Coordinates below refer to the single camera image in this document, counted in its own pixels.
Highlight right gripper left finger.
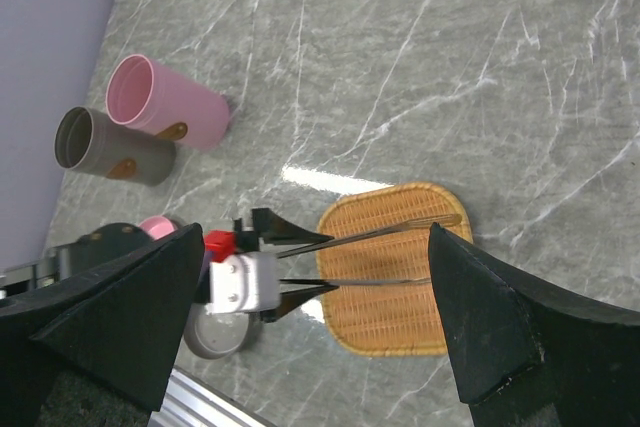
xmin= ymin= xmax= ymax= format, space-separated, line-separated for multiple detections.
xmin=1 ymin=224 xmax=204 ymax=426

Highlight metal tongs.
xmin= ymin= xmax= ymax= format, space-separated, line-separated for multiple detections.
xmin=275 ymin=213 xmax=462 ymax=287

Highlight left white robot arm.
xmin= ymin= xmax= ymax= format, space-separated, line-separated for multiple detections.
xmin=1 ymin=209 xmax=339 ymax=322

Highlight aluminium mounting rail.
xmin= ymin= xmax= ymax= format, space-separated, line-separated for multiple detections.
xmin=148 ymin=367 xmax=273 ymax=427

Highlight pink cylindrical container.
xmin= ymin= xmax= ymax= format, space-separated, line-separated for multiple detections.
xmin=105 ymin=54 xmax=230 ymax=151

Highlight pink round lid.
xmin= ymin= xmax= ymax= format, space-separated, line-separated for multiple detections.
xmin=139 ymin=215 xmax=181 ymax=240

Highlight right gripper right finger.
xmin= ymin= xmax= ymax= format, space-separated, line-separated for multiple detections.
xmin=428 ymin=224 xmax=639 ymax=426

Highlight grey cylindrical container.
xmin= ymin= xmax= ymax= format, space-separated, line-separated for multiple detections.
xmin=54 ymin=107 xmax=177 ymax=187

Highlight grey round lid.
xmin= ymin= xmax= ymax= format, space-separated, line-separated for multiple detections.
xmin=183 ymin=304 xmax=262 ymax=360

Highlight woven bamboo tray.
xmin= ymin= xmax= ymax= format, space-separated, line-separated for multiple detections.
xmin=316 ymin=182 xmax=472 ymax=357

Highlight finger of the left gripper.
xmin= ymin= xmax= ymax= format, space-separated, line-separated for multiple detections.
xmin=259 ymin=279 xmax=339 ymax=323
xmin=249 ymin=208 xmax=333 ymax=250

